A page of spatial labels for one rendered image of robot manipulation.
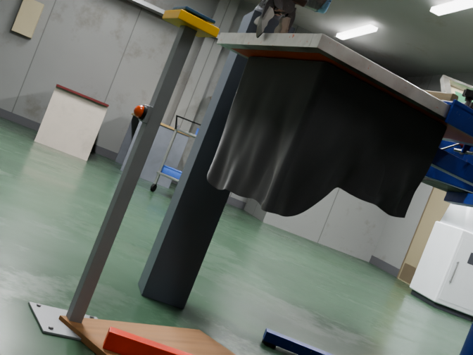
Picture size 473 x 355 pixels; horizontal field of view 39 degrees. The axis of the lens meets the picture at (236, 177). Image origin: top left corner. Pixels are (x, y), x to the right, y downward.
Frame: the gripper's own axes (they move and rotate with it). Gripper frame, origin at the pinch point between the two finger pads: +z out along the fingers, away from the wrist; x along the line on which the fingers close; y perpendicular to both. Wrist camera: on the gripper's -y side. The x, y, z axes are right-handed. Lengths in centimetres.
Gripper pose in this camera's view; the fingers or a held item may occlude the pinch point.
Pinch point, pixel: (269, 38)
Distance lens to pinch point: 193.9
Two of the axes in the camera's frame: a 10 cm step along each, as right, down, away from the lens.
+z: -3.7, 9.3, 0.2
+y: -4.5, -1.9, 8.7
